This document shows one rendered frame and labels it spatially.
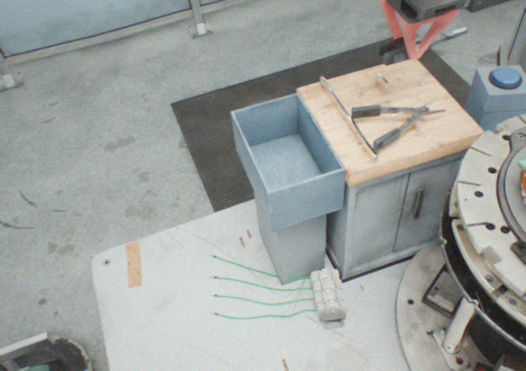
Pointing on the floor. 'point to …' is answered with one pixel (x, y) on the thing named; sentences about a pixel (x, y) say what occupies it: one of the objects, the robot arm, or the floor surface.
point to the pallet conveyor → (33, 351)
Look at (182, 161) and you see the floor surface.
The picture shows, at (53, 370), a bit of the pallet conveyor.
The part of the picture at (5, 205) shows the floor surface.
